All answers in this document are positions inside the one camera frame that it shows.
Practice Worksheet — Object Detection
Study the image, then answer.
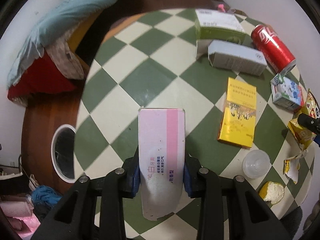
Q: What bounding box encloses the yellow cigarette carton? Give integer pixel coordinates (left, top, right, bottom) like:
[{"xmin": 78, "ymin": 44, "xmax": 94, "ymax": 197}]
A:
[{"xmin": 217, "ymin": 77, "xmax": 257, "ymax": 148}]

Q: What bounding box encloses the checkered pink grey mattress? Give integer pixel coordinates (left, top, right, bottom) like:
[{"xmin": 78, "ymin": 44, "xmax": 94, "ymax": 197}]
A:
[{"xmin": 45, "ymin": 25, "xmax": 85, "ymax": 80}]

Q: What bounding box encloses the white round trash bin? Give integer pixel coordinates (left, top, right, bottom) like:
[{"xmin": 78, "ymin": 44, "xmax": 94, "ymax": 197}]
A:
[{"xmin": 50, "ymin": 124, "xmax": 75, "ymax": 184}]

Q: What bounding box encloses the bitten yellow bun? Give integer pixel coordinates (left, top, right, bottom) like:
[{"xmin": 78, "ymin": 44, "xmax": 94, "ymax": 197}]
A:
[{"xmin": 259, "ymin": 181, "xmax": 285, "ymax": 205}]

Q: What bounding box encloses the clear plastic cup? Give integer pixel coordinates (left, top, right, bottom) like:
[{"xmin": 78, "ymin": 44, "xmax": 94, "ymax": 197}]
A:
[{"xmin": 242, "ymin": 150, "xmax": 271, "ymax": 179}]

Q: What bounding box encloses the light blue duvet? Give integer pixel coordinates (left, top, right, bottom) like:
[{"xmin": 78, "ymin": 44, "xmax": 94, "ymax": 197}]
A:
[{"xmin": 7, "ymin": 0, "xmax": 117, "ymax": 89}]

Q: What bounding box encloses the pink white toothpaste box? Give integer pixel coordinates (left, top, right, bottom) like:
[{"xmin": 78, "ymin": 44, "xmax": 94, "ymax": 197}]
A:
[{"xmin": 138, "ymin": 108, "xmax": 185, "ymax": 221}]

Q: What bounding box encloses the small blue white milk carton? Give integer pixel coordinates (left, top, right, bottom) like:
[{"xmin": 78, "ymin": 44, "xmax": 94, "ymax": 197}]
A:
[{"xmin": 270, "ymin": 74, "xmax": 304, "ymax": 112}]

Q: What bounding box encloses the green white box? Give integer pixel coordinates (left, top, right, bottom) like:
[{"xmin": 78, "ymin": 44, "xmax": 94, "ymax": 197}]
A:
[{"xmin": 195, "ymin": 9, "xmax": 246, "ymax": 44}]

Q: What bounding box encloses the yellow snack bag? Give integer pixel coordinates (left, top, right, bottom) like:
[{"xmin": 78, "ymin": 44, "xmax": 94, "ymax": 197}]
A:
[{"xmin": 287, "ymin": 89, "xmax": 319, "ymax": 151}]

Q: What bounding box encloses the pink item on table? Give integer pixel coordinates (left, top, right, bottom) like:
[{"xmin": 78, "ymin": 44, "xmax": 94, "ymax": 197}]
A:
[{"xmin": 217, "ymin": 4, "xmax": 226, "ymax": 12}]

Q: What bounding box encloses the red cola can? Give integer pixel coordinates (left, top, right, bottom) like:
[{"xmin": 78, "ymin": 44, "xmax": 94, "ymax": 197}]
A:
[{"xmin": 251, "ymin": 24, "xmax": 296, "ymax": 75}]

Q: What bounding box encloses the red bed sheet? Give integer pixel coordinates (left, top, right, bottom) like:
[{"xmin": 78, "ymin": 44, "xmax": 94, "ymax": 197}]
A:
[{"xmin": 8, "ymin": 52, "xmax": 77, "ymax": 101}]

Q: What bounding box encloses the green white checkered tablecloth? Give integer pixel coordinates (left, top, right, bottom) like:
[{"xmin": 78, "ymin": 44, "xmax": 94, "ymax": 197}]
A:
[{"xmin": 74, "ymin": 9, "xmax": 317, "ymax": 217}]

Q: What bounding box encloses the grey white box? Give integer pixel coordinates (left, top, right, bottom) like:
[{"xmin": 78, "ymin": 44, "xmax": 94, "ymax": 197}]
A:
[{"xmin": 208, "ymin": 40, "xmax": 267, "ymax": 76}]

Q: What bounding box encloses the pink blanket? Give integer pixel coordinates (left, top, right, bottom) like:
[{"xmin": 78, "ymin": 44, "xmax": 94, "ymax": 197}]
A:
[{"xmin": 1, "ymin": 201, "xmax": 40, "ymax": 239}]

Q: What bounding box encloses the blue jacket on floor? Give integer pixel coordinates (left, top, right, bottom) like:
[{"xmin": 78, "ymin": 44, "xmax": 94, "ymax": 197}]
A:
[{"xmin": 31, "ymin": 185, "xmax": 62, "ymax": 210}]

